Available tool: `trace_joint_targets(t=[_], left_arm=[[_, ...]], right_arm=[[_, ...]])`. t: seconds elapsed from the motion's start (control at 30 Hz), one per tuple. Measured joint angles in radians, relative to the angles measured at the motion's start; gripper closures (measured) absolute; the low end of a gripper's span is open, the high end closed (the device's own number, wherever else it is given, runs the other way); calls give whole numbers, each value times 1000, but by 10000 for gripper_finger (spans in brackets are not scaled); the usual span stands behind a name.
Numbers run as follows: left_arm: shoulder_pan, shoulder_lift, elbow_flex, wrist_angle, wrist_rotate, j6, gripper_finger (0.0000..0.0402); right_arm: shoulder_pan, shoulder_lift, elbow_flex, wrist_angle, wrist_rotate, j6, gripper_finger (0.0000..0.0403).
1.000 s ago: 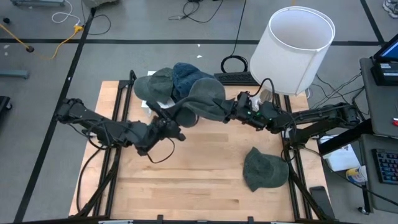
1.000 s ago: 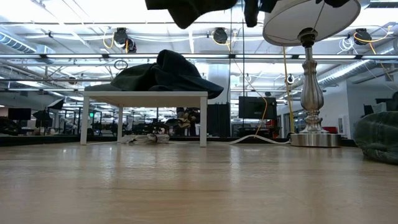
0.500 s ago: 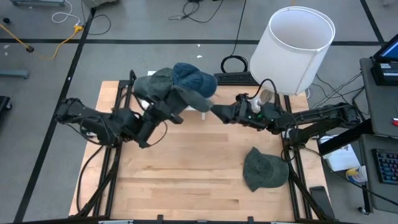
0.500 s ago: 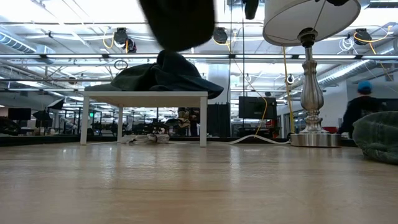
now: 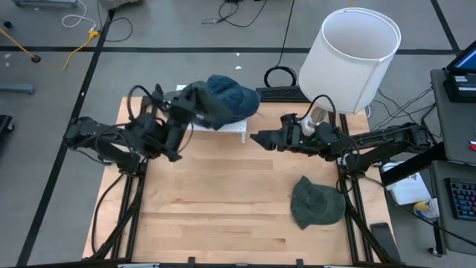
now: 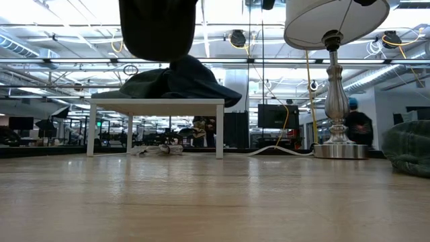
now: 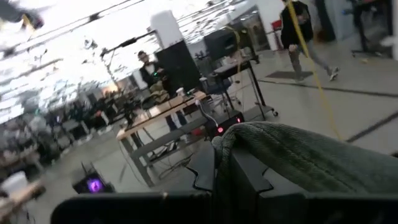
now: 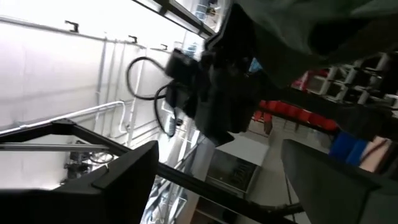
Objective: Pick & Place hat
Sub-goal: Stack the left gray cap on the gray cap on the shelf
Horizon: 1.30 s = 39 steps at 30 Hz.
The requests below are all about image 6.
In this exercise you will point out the black distant display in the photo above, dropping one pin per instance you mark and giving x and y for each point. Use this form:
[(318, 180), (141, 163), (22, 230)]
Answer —
[(273, 116)]

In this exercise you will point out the blue denim cap white label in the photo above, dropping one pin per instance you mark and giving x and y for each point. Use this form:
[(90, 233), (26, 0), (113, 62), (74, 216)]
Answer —
[(195, 80)]

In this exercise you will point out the white shade silver lamp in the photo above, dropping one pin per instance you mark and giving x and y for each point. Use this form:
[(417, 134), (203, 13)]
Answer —
[(336, 97)]

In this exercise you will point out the dark green cap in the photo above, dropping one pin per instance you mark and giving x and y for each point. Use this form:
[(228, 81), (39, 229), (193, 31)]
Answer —
[(158, 30)]

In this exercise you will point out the person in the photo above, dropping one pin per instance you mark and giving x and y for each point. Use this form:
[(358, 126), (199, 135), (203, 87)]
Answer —
[(206, 134), (358, 127)]

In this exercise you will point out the black cabinet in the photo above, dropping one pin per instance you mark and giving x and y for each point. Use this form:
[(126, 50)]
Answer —
[(236, 129)]

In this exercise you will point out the white perforated shelf riser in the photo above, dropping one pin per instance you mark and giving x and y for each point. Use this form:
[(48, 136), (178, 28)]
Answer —
[(151, 102)]

